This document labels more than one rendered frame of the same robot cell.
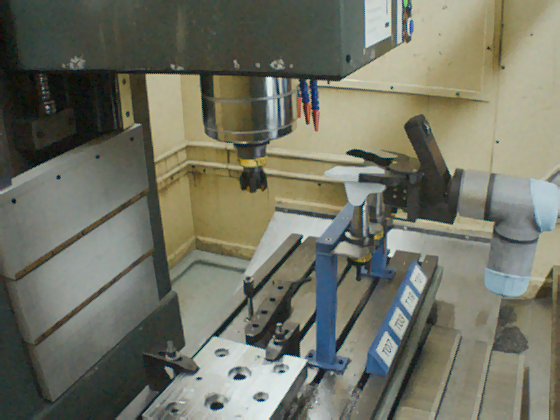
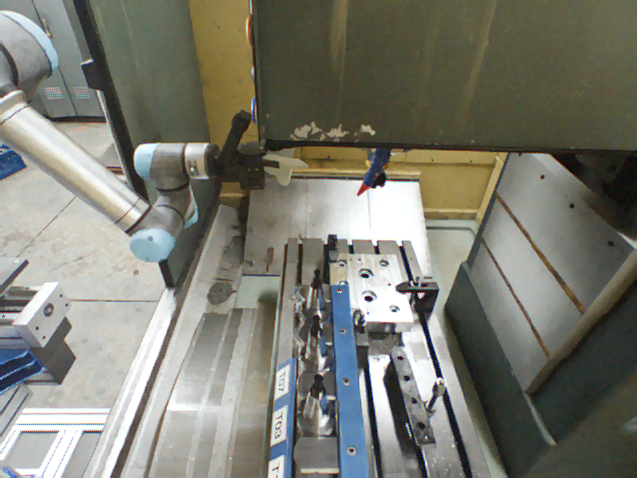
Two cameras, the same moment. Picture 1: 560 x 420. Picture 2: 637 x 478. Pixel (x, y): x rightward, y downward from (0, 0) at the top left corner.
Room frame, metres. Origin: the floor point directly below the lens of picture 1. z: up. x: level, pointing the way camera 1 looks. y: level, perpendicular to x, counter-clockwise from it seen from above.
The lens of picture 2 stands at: (1.54, -0.41, 1.80)
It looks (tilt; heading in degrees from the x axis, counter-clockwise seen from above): 39 degrees down; 152
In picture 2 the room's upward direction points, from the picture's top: 2 degrees clockwise
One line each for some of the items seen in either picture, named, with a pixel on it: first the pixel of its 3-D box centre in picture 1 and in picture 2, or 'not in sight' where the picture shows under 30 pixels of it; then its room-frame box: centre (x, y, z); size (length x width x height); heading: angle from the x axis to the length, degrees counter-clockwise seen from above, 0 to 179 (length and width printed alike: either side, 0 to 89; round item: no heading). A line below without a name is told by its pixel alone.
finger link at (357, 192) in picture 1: (355, 187); (287, 153); (0.83, -0.12, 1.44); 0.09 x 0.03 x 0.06; 89
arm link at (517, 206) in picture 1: (521, 204); (166, 163); (0.76, -0.37, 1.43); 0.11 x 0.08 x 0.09; 64
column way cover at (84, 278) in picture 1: (89, 259); (526, 265); (1.15, 0.44, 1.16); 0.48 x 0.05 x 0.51; 154
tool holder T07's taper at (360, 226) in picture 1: (360, 218); (316, 297); (1.10, -0.17, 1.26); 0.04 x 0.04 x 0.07
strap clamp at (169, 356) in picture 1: (172, 368); (415, 292); (0.98, 0.24, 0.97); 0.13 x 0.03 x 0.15; 64
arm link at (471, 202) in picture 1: (473, 193); (201, 161); (0.79, -0.31, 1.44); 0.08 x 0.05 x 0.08; 154
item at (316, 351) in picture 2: (374, 198); (317, 343); (1.20, -0.22, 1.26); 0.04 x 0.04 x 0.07
